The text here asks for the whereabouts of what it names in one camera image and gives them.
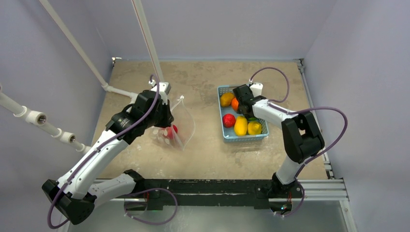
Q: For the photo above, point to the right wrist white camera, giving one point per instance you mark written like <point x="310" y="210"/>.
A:
<point x="256" y="89"/>

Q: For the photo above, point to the wrist white camera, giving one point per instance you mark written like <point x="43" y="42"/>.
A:
<point x="256" y="89"/>
<point x="164" y="88"/>

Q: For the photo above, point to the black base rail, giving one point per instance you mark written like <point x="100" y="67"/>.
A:
<point x="255" y="193"/>

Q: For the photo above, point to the wrinkled red strawberry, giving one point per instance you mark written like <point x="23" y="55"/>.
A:
<point x="228" y="120"/>

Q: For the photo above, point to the orange yellow round fruit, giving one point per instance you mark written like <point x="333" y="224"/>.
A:
<point x="226" y="99"/>

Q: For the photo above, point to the white vertical pole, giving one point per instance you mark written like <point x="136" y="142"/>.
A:
<point x="145" y="30"/>

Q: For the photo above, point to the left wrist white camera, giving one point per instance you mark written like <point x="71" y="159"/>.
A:
<point x="164" y="88"/>

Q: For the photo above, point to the clear dotted zip bag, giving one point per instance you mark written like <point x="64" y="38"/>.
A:
<point x="181" y="130"/>

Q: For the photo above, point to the smooth red apple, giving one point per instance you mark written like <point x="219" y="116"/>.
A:
<point x="170" y="132"/>

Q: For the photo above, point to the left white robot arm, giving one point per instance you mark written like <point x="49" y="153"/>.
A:
<point x="75" y="194"/>

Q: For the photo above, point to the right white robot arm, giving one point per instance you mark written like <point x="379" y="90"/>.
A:
<point x="301" y="135"/>

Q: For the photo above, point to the aluminium frame rail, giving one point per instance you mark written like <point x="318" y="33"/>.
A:
<point x="332" y="189"/>

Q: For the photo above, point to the yellow lemon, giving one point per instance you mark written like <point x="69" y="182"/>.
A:
<point x="254" y="128"/>

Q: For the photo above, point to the white pvc pipe frame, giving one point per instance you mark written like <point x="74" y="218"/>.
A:
<point x="40" y="120"/>

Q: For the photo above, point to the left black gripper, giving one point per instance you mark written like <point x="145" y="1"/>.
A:
<point x="168" y="118"/>

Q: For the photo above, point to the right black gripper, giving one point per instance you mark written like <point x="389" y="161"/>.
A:
<point x="242" y="104"/>

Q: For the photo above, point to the yellow mango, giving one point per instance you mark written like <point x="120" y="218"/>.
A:
<point x="241" y="126"/>

